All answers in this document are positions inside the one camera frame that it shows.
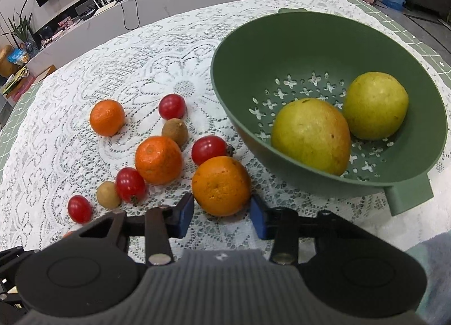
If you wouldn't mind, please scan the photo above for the brown kiwi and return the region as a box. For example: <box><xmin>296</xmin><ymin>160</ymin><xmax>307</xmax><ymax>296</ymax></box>
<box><xmin>161</xmin><ymin>118</ymin><xmax>188</xmax><ymax>147</ymax></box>

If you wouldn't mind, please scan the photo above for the large yellow-green pear back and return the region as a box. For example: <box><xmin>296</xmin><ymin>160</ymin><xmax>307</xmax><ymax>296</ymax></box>
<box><xmin>342</xmin><ymin>72</ymin><xmax>409</xmax><ymax>141</ymax></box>

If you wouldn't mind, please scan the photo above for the green checked table mat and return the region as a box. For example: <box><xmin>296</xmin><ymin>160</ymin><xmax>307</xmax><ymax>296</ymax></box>
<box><xmin>1</xmin><ymin>0</ymin><xmax>450</xmax><ymax>177</ymax></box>

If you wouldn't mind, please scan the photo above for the cherry tomato top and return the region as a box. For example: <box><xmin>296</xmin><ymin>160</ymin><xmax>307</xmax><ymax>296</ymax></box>
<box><xmin>158</xmin><ymin>94</ymin><xmax>186</xmax><ymax>120</ymax></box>

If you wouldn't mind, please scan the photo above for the cherry tomato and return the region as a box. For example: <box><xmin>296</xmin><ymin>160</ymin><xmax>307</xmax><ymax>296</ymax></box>
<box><xmin>158</xmin><ymin>94</ymin><xmax>186</xmax><ymax>120</ymax></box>
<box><xmin>67</xmin><ymin>195</ymin><xmax>92</xmax><ymax>224</ymax></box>
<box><xmin>115</xmin><ymin>167</ymin><xmax>147</xmax><ymax>204</ymax></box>
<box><xmin>191</xmin><ymin>135</ymin><xmax>235</xmax><ymax>166</ymax></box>

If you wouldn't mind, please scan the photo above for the large orange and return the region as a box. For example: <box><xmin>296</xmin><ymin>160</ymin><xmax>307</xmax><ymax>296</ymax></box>
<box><xmin>191</xmin><ymin>156</ymin><xmax>251</xmax><ymax>217</ymax></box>

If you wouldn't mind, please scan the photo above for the mandarin orange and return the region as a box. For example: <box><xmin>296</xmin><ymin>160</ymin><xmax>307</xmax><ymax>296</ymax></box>
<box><xmin>89</xmin><ymin>100</ymin><xmax>125</xmax><ymax>136</ymax></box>
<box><xmin>134</xmin><ymin>136</ymin><xmax>184</xmax><ymax>185</ymax></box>

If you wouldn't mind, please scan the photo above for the white lace tablecloth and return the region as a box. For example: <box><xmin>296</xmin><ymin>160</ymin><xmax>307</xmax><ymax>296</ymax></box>
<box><xmin>1</xmin><ymin>0</ymin><xmax>450</xmax><ymax>250</ymax></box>

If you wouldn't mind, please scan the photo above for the large yellow-green pear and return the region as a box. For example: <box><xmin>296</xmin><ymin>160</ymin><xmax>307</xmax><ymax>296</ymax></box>
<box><xmin>342</xmin><ymin>72</ymin><xmax>409</xmax><ymax>141</ymax></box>
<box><xmin>271</xmin><ymin>98</ymin><xmax>351</xmax><ymax>176</ymax></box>

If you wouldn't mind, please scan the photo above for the green plant in vase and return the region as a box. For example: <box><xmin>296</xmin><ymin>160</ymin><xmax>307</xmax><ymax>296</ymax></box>
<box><xmin>1</xmin><ymin>0</ymin><xmax>39</xmax><ymax>59</ymax></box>

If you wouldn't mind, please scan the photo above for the black hanging cable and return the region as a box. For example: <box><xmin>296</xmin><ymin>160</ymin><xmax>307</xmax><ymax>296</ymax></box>
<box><xmin>119</xmin><ymin>0</ymin><xmax>162</xmax><ymax>32</ymax></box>

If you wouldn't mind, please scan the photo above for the small tan longan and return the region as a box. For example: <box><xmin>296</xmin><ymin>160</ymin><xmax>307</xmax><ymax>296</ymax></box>
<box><xmin>96</xmin><ymin>181</ymin><xmax>121</xmax><ymax>210</ymax></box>

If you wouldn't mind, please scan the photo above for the green colander bowl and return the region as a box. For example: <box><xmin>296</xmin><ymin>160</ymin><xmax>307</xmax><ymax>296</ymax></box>
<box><xmin>211</xmin><ymin>9</ymin><xmax>448</xmax><ymax>215</ymax></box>

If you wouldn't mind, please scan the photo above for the white marble tv cabinet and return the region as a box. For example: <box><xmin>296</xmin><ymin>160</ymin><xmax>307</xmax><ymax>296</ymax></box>
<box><xmin>28</xmin><ymin>0</ymin><xmax>240</xmax><ymax>75</ymax></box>

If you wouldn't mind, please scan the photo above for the white wifi router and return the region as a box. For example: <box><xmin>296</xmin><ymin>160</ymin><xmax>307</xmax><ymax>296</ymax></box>
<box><xmin>92</xmin><ymin>0</ymin><xmax>117</xmax><ymax>15</ymax></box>

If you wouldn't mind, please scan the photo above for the large yellow-green pear front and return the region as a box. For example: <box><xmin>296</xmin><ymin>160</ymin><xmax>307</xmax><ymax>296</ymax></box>
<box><xmin>271</xmin><ymin>98</ymin><xmax>351</xmax><ymax>176</ymax></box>

